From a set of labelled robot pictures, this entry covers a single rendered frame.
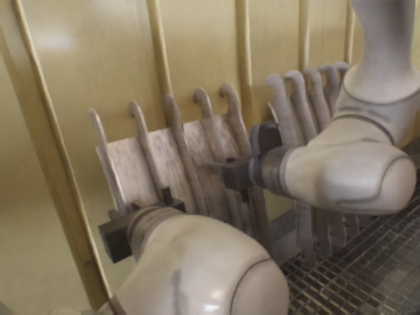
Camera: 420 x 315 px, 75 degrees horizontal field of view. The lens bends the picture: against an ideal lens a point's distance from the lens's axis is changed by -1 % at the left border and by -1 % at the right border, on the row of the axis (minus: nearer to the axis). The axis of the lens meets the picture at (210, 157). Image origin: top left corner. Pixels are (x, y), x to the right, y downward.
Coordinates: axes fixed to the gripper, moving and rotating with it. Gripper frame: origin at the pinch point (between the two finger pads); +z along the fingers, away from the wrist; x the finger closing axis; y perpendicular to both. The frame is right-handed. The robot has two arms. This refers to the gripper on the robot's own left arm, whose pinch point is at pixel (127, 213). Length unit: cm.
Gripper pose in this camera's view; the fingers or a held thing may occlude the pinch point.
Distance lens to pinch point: 56.7
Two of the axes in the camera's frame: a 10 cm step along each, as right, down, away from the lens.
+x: -8.2, 2.8, -5.0
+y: -2.3, -9.6, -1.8
